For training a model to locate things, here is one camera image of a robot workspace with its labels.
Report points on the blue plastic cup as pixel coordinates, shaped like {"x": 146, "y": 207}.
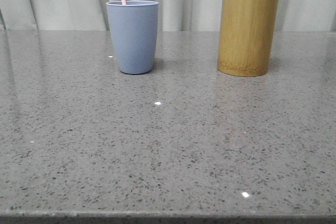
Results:
{"x": 133, "y": 29}

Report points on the bamboo cylinder holder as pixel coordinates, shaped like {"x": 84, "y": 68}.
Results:
{"x": 245, "y": 38}

